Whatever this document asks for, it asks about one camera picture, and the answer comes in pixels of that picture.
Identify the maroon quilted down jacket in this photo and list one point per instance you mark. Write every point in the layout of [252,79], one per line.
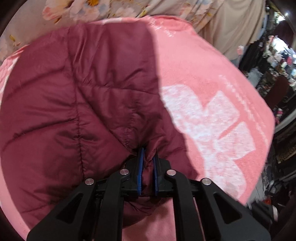
[77,103]

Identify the grey floral duvet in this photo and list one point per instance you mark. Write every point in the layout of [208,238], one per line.
[28,20]

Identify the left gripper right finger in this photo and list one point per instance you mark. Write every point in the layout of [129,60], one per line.
[203,211]

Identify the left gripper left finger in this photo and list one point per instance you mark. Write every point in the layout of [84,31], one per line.
[94,211]

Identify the beige bed sheet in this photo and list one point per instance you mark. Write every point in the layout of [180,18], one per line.
[236,23]

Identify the pink towel blanket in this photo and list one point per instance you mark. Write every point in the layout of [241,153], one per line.
[226,125]

